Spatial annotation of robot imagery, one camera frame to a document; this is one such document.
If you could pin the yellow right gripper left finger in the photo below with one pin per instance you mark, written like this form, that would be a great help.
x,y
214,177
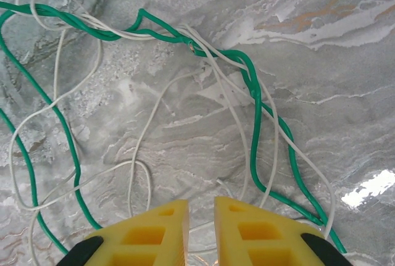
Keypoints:
x,y
145,238

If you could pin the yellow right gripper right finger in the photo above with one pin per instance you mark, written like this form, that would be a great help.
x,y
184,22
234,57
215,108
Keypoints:
x,y
256,235

